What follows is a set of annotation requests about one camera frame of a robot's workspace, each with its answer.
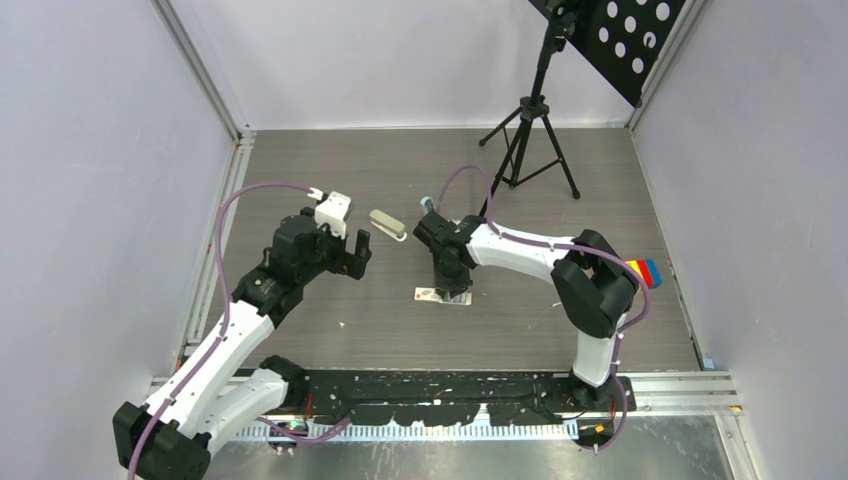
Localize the white staple box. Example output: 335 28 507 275
413 287 473 306

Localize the blue white stapler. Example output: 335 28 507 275
420 196 438 215

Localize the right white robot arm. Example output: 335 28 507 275
413 211 648 411

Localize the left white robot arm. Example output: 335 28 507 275
112 206 372 479

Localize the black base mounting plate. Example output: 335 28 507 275
272 370 636 427

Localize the black tripod stand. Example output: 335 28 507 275
479 1 581 200

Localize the colourful block toy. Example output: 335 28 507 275
626 258 663 290

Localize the black perforated panel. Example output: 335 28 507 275
530 0 686 108

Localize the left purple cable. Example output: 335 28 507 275
127 181 319 480

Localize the purple cable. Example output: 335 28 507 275
437 164 653 452
127 181 319 480

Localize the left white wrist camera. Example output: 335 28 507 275
307 187 353 240

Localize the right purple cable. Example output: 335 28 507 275
437 164 653 452

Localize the aluminium frame rail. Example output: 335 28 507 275
151 0 249 145

